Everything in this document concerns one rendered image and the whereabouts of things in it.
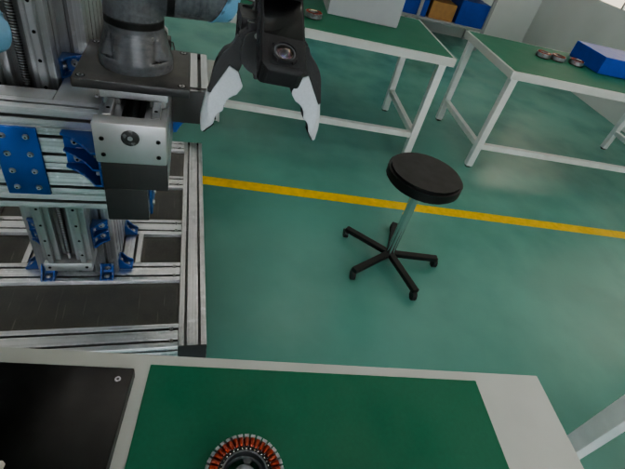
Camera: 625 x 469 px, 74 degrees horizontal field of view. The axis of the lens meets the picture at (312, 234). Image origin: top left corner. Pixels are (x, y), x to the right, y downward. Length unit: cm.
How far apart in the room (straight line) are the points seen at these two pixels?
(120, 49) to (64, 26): 24
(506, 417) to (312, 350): 98
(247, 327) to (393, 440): 108
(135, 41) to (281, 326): 121
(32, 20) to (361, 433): 102
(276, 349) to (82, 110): 110
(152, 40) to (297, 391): 74
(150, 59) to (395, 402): 83
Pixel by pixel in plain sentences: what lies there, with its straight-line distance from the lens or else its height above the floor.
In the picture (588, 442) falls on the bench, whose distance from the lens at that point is 151.
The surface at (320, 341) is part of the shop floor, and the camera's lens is 177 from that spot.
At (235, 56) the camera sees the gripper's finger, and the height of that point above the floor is 125.
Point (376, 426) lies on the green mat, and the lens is 78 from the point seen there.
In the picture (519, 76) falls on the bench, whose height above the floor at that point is 72.
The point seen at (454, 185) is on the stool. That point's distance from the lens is 189.
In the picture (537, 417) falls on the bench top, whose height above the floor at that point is 75.
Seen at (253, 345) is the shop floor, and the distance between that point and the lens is 171.
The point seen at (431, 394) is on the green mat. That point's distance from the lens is 86.
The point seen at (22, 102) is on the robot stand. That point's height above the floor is 94.
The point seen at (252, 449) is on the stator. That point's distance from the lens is 68.
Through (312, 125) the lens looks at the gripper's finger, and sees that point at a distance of 55.
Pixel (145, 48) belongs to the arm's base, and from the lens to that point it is 98.
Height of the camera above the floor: 142
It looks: 40 degrees down
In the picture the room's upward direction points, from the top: 15 degrees clockwise
